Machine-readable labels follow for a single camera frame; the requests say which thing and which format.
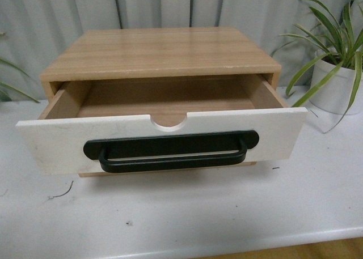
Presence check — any wooden drawer cabinet shell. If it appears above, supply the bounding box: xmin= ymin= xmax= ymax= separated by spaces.
xmin=40 ymin=28 xmax=281 ymax=101

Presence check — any white front wooden drawer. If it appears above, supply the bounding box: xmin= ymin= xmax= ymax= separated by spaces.
xmin=16 ymin=74 xmax=307 ymax=176

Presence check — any white plant pot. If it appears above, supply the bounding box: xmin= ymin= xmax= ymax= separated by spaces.
xmin=309 ymin=60 xmax=362 ymax=115

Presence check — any grey white curtain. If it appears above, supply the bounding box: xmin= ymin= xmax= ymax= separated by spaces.
xmin=1 ymin=0 xmax=362 ymax=100

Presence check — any green spider plant right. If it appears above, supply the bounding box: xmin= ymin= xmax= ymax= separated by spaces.
xmin=285 ymin=0 xmax=362 ymax=118

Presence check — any green plant leaves left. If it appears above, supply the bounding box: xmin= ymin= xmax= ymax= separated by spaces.
xmin=0 ymin=32 xmax=41 ymax=104

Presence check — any black metal drawer handle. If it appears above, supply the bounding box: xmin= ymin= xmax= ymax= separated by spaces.
xmin=83 ymin=130 xmax=259 ymax=173

